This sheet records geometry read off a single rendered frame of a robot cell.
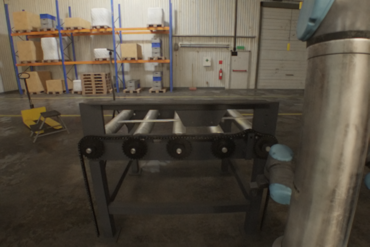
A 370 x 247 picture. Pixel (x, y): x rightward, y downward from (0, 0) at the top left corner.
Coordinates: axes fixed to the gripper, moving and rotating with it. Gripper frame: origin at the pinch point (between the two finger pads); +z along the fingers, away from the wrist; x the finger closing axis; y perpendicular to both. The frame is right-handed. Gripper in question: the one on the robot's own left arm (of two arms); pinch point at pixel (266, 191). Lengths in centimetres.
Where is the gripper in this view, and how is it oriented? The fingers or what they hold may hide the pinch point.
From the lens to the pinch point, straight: 106.5
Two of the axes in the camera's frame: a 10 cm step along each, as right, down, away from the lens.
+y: 0.0, -6.1, 7.9
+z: 1.3, 7.8, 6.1
